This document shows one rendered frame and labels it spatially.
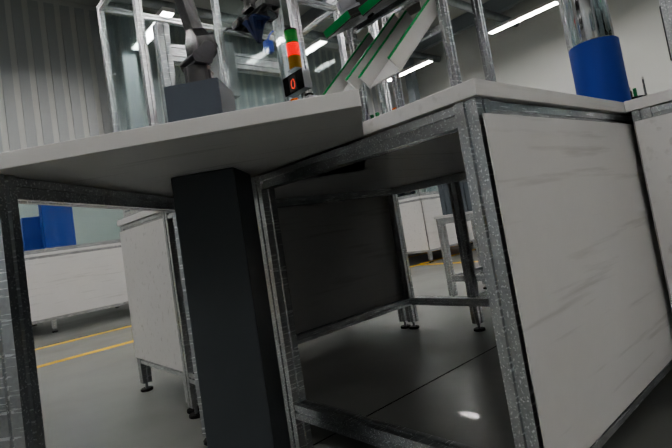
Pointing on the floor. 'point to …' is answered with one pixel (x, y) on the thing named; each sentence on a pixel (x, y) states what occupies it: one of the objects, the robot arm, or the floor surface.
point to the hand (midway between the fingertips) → (257, 31)
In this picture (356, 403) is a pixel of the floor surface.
